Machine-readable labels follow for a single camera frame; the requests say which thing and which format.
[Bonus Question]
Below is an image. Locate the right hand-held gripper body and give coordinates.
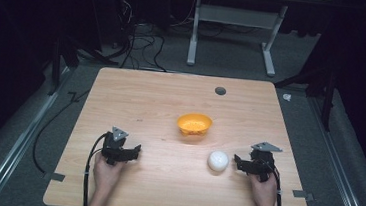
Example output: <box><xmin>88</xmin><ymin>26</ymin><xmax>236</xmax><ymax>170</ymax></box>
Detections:
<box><xmin>245</xmin><ymin>140</ymin><xmax>284</xmax><ymax>185</ymax></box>

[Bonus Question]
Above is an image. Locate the white round ball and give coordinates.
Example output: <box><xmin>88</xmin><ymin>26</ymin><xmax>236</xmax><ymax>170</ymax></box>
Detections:
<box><xmin>205</xmin><ymin>148</ymin><xmax>231</xmax><ymax>174</ymax></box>

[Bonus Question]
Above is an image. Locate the black metal stand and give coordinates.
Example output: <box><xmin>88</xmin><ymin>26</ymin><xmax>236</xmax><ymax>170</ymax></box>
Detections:
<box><xmin>39</xmin><ymin>32</ymin><xmax>121</xmax><ymax>102</ymax></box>
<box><xmin>269</xmin><ymin>62</ymin><xmax>340</xmax><ymax>133</ymax></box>

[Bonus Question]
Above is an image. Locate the bundle of black cables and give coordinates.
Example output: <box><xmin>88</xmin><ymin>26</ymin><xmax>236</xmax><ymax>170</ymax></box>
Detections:
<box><xmin>108</xmin><ymin>0</ymin><xmax>201</xmax><ymax>76</ymax></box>

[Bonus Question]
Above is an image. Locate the grey table cable grommet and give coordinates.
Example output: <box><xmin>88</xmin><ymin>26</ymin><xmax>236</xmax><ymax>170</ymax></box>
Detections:
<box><xmin>214</xmin><ymin>86</ymin><xmax>228</xmax><ymax>97</ymax></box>

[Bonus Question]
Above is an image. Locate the person's left hand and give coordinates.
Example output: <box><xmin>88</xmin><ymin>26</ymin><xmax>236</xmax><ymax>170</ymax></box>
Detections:
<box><xmin>91</xmin><ymin>151</ymin><xmax>126</xmax><ymax>197</ymax></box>

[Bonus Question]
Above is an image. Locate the orange plastic bowl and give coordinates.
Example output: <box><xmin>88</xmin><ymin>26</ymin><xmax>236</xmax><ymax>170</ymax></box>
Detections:
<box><xmin>174</xmin><ymin>111</ymin><xmax>215</xmax><ymax>140</ymax></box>

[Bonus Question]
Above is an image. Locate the black computer tower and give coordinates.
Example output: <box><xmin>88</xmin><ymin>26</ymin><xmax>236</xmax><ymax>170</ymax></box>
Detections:
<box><xmin>107</xmin><ymin>0</ymin><xmax>141</xmax><ymax>48</ymax></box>

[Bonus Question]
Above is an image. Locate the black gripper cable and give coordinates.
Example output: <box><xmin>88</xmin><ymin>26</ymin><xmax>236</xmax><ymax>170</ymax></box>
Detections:
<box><xmin>267</xmin><ymin>165</ymin><xmax>287</xmax><ymax>206</ymax></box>
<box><xmin>81</xmin><ymin>130</ymin><xmax>110</xmax><ymax>206</ymax></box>

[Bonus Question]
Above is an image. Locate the person's right hand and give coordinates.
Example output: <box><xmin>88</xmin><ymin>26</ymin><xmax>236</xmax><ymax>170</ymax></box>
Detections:
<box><xmin>245</xmin><ymin>170</ymin><xmax>280</xmax><ymax>206</ymax></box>

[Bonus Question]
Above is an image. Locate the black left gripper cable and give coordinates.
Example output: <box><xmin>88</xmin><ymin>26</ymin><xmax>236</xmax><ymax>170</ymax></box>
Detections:
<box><xmin>81</xmin><ymin>130</ymin><xmax>110</xmax><ymax>206</ymax></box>

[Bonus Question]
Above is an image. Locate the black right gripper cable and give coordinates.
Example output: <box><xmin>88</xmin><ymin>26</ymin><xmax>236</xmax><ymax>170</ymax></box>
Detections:
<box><xmin>267</xmin><ymin>165</ymin><xmax>287</xmax><ymax>206</ymax></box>

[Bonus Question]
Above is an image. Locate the grey tape strip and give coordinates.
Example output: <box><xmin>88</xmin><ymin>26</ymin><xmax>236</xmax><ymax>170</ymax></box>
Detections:
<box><xmin>43</xmin><ymin>171</ymin><xmax>66</xmax><ymax>183</ymax></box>
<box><xmin>291</xmin><ymin>189</ymin><xmax>316</xmax><ymax>203</ymax></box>

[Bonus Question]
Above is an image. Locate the white metal desk frame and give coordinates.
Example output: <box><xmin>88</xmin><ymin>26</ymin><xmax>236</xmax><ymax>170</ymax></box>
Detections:
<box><xmin>185</xmin><ymin>0</ymin><xmax>290</xmax><ymax>80</ymax></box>

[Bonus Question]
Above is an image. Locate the metal floor rail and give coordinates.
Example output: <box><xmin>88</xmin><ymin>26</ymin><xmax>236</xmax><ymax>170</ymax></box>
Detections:
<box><xmin>0</xmin><ymin>61</ymin><xmax>77</xmax><ymax>206</ymax></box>
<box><xmin>296</xmin><ymin>95</ymin><xmax>366</xmax><ymax>206</ymax></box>

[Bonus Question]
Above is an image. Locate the black floor cable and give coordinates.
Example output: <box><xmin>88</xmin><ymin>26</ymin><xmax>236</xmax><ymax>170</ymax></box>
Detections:
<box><xmin>29</xmin><ymin>84</ymin><xmax>92</xmax><ymax>178</ymax></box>

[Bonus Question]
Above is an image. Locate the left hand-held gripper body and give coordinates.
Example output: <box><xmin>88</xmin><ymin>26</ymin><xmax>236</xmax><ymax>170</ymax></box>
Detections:
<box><xmin>99</xmin><ymin>125</ymin><xmax>133</xmax><ymax>168</ymax></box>

